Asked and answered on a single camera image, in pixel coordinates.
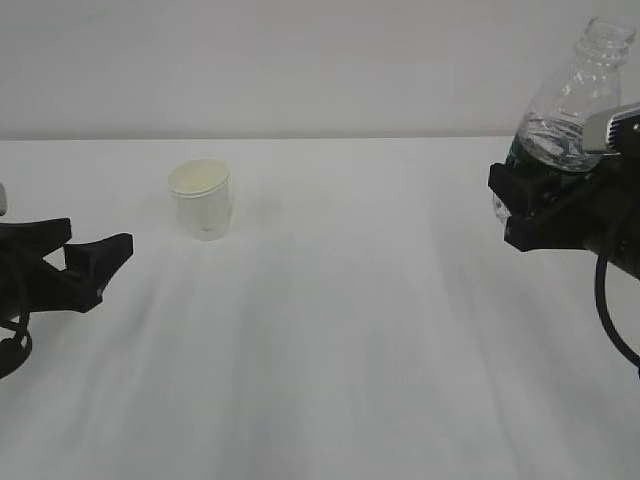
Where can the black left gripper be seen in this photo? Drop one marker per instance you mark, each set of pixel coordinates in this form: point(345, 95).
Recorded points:
point(29, 284)

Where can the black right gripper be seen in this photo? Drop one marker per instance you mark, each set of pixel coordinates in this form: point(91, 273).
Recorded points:
point(554, 211)

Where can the clear green-label water bottle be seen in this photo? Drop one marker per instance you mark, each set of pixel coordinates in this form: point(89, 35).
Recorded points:
point(548, 139)

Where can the white paper cup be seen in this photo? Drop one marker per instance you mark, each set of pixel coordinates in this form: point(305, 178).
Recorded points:
point(201, 192)

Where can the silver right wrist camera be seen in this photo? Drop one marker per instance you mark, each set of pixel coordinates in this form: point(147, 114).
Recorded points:
point(613, 131)

